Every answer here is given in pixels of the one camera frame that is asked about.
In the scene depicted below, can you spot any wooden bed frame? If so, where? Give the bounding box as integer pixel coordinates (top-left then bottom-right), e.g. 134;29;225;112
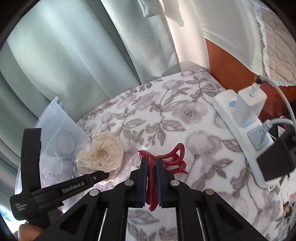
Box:
206;40;288;121

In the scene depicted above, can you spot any white power strip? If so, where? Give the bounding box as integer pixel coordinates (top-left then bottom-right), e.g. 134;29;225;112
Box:
213;89;280;191

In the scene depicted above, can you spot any cream lace scrunchie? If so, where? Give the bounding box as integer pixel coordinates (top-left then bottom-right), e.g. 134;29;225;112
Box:
75;131;124;185

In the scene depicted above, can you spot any left hand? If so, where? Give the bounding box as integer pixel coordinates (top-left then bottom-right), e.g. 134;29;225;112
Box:
14;213;49;240

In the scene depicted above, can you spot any green curtain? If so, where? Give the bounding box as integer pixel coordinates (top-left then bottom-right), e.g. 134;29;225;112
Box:
0;0;181;163

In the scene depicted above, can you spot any floral fleece blanket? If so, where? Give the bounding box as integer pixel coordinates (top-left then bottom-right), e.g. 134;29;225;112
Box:
62;69;292;241

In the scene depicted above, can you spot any black lace headband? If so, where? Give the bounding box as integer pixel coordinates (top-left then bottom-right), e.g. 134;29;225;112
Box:
62;156;77;180

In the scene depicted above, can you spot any brown packing tape roll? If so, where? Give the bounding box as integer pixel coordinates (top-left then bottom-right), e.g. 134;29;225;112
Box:
55;131;75;155

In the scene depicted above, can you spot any black power adapter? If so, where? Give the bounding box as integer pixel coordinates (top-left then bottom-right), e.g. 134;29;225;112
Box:
257;128;295;182

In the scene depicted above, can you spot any white cable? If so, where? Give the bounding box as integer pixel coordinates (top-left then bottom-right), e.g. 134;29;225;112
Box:
255;75;296;126

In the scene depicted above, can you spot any dark red claw clip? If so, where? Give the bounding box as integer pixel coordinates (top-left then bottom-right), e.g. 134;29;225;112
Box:
138;143;188;211

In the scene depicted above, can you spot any clear plastic storage bin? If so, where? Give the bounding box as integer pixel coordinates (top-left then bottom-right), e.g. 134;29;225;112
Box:
14;96;90;209

